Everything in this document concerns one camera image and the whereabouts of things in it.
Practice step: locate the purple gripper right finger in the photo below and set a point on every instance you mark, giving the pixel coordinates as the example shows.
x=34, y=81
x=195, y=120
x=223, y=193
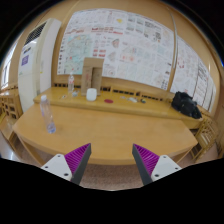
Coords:
x=151, y=166

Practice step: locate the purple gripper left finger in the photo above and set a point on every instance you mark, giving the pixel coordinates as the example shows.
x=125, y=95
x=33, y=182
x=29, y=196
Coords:
x=71, y=166

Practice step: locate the clear plastic water bottle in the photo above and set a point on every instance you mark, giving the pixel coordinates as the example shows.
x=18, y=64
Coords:
x=47, y=114

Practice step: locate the far clear water bottle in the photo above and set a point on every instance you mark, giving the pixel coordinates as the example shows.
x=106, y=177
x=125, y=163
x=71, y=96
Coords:
x=70, y=83

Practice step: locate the small dark object on table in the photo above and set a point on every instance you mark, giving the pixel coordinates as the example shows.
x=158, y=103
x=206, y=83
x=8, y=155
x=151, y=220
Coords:
x=143, y=100

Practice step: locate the small white object on table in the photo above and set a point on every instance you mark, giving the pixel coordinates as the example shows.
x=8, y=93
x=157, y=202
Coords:
x=132, y=99

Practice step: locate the red round lid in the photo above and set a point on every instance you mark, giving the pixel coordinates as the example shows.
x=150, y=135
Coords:
x=108, y=101

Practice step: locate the wooden chair right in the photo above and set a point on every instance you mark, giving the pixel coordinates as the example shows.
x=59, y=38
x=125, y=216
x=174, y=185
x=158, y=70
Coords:
x=206, y=137

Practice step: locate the wooden chair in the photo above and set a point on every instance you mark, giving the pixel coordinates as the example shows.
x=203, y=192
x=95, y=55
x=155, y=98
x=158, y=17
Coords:
x=206, y=137
x=11, y=108

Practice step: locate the white plastic cup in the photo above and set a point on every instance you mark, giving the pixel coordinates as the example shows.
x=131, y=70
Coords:
x=91, y=94

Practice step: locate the black bag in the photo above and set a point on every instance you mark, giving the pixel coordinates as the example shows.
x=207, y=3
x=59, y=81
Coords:
x=185, y=104

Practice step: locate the wooden chair left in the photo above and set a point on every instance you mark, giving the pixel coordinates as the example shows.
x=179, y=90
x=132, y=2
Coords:
x=11, y=108

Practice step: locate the brown cardboard box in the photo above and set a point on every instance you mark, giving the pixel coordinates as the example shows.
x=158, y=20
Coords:
x=92, y=73

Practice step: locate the white standing air conditioner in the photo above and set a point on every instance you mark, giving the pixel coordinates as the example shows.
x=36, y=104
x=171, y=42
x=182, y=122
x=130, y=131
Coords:
x=34, y=70

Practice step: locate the wall poster sheets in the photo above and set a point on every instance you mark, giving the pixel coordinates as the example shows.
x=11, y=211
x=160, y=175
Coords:
x=135, y=48

